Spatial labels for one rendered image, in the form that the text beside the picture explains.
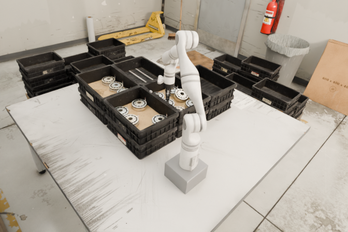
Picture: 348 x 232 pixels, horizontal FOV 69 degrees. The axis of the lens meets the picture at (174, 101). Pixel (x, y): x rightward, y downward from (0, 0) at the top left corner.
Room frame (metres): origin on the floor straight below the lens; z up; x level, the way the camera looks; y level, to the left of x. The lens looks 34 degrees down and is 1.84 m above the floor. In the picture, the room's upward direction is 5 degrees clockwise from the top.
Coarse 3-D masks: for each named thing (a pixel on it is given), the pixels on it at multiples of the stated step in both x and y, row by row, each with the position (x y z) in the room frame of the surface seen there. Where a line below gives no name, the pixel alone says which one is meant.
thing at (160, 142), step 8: (112, 128) 1.24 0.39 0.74; (120, 128) 1.16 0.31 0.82; (176, 128) 1.21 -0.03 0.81; (128, 136) 1.10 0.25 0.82; (160, 136) 1.12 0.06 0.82; (168, 136) 1.18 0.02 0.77; (128, 144) 1.12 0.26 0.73; (136, 144) 1.04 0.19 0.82; (144, 144) 1.04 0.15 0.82; (152, 144) 1.10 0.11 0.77; (160, 144) 1.13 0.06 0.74; (136, 152) 1.06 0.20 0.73; (144, 152) 1.05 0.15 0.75; (152, 152) 1.09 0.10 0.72
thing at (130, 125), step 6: (132, 90) 1.44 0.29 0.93; (144, 90) 1.46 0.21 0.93; (114, 96) 1.34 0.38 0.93; (156, 96) 1.38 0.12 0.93; (162, 102) 1.32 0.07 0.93; (114, 108) 1.22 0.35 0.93; (120, 114) 1.16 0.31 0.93; (174, 114) 1.20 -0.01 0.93; (126, 120) 1.12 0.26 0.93; (162, 120) 1.14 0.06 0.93; (168, 120) 1.16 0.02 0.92; (132, 126) 1.07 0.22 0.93; (150, 126) 1.08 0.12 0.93; (156, 126) 1.10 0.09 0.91; (138, 132) 1.03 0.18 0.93; (144, 132) 1.04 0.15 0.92
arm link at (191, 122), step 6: (186, 114) 0.95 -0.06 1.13; (192, 114) 0.95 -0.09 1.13; (186, 120) 0.91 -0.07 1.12; (192, 120) 0.91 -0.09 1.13; (198, 120) 0.92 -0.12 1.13; (186, 126) 0.90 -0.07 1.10; (192, 126) 0.90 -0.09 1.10; (198, 126) 0.90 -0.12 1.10; (186, 132) 0.90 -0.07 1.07; (192, 132) 0.90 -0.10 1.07; (186, 138) 0.90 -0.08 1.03; (192, 138) 0.91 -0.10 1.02; (198, 138) 0.93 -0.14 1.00; (186, 144) 0.90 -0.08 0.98; (192, 144) 0.90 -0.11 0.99
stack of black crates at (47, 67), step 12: (24, 60) 2.42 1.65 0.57; (36, 60) 2.51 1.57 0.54; (48, 60) 2.60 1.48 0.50; (60, 60) 2.52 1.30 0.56; (24, 72) 2.26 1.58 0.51; (36, 72) 2.24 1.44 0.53; (48, 72) 2.32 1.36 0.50; (60, 72) 2.41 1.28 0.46; (24, 84) 2.35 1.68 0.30; (36, 84) 2.22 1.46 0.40; (48, 84) 2.30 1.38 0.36; (60, 84) 2.39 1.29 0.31
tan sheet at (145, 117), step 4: (128, 104) 1.41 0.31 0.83; (128, 108) 1.36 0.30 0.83; (148, 108) 1.38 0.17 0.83; (132, 112) 1.32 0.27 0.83; (136, 112) 1.32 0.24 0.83; (140, 112) 1.33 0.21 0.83; (144, 112) 1.33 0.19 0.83; (148, 112) 1.33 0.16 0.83; (152, 112) 1.34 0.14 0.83; (156, 112) 1.34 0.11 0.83; (140, 116) 1.29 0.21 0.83; (144, 116) 1.29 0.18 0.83; (148, 116) 1.30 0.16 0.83; (152, 116) 1.30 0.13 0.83; (140, 120) 1.25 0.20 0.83; (144, 120) 1.25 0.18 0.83; (148, 120) 1.25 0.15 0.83; (140, 124) 1.21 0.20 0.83; (144, 124) 1.21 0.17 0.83; (148, 124) 1.21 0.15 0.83; (140, 128) 1.17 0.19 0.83
